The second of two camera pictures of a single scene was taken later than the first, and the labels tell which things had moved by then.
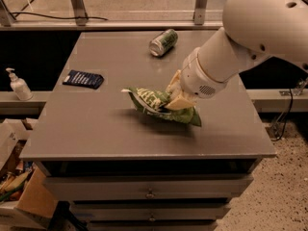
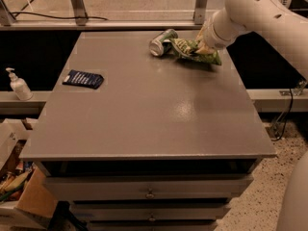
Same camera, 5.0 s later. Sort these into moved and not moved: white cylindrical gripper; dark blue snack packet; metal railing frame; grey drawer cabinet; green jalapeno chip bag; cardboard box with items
Moved: white cylindrical gripper; green jalapeno chip bag
Not moved: dark blue snack packet; metal railing frame; cardboard box with items; grey drawer cabinet
